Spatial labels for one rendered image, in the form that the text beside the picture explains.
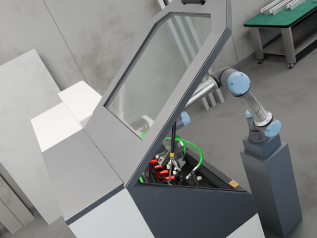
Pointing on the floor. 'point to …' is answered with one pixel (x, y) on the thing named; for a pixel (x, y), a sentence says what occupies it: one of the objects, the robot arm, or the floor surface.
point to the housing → (85, 181)
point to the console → (80, 101)
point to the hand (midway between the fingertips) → (178, 169)
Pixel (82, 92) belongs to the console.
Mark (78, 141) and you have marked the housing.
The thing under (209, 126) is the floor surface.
